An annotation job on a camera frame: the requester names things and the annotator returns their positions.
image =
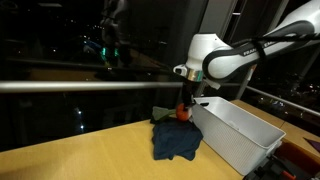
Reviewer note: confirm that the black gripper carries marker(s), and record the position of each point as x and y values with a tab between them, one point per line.
189	90

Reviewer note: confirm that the white plastic basket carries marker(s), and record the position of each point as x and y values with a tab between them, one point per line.
233	143

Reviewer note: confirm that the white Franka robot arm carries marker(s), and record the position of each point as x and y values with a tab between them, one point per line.
226	60

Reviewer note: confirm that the black orange clamp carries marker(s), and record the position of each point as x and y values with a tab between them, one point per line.
288	175

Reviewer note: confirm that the grey window mullion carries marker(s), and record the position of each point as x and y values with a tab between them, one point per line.
220	16

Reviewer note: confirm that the metal window handrail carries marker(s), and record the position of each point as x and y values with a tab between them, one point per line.
100	86

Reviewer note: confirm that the dark blue cloth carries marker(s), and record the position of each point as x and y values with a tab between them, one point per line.
176	140

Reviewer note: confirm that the purple sheet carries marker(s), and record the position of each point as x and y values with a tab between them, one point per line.
315	144

